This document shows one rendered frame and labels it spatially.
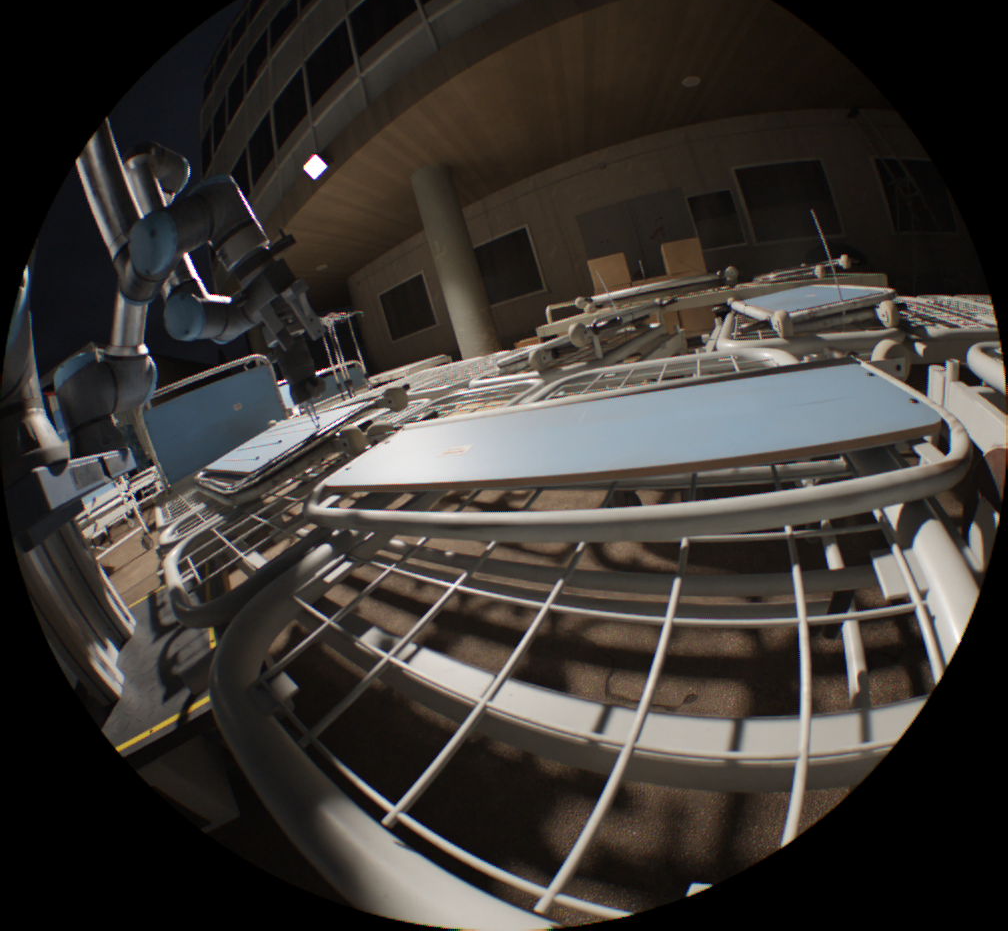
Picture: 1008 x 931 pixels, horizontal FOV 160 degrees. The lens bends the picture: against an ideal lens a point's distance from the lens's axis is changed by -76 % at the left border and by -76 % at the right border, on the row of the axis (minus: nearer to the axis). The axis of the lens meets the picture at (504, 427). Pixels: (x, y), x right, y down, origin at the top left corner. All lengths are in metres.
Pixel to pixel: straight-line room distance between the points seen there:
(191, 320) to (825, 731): 0.88
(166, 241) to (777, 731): 0.75
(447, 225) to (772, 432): 5.08
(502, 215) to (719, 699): 7.20
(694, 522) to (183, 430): 1.78
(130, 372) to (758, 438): 1.26
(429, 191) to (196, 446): 4.56
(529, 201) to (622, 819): 7.15
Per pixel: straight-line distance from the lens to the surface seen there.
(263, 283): 0.65
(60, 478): 0.65
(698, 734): 0.22
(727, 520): 0.23
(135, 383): 1.19
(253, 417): 1.87
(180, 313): 0.77
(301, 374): 0.80
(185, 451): 1.79
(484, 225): 7.43
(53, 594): 0.86
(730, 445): 0.30
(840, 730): 0.23
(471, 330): 4.99
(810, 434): 0.31
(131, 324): 1.17
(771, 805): 0.69
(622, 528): 0.23
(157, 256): 0.60
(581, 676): 0.78
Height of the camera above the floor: 0.65
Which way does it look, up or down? 15 degrees down
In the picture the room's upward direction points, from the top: 16 degrees counter-clockwise
